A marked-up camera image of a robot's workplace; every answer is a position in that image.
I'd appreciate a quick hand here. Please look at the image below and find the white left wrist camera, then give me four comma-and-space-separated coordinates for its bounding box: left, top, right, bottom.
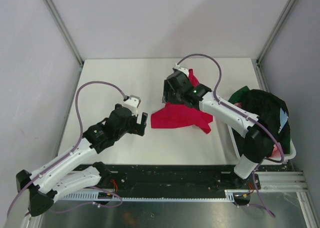
123, 95, 141, 116

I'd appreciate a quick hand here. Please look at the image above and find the aluminium corner post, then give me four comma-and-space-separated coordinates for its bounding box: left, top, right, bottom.
256, 0, 305, 65
37, 0, 84, 66

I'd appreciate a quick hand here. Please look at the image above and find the left aluminium corner post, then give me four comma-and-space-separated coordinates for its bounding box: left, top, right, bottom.
37, 0, 84, 66

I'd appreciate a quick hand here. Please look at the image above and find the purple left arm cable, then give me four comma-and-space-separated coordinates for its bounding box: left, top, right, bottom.
6, 80, 130, 219

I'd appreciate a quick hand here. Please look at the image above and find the right aluminium corner post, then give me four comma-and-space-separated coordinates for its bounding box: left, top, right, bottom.
256, 0, 305, 65

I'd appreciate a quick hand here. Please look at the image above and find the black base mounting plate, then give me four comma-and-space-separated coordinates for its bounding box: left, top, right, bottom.
107, 164, 261, 190

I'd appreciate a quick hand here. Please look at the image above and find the aluminium frame rail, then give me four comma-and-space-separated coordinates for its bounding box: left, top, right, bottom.
37, 170, 307, 191

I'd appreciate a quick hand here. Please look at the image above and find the red t shirt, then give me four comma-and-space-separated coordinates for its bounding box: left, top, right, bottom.
149, 68, 214, 135

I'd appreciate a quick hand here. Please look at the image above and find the black t shirt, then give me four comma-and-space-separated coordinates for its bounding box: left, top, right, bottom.
240, 89, 291, 155

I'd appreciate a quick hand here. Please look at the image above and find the grey slotted cable duct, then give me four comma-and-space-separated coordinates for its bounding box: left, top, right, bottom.
46, 190, 251, 203

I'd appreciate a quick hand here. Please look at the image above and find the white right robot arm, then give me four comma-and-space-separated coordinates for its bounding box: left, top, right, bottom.
162, 70, 276, 189

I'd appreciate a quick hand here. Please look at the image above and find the green t shirt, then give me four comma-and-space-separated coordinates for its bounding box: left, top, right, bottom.
228, 86, 250, 104

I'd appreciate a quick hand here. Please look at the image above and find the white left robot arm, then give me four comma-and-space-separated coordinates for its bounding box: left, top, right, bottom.
16, 104, 148, 217

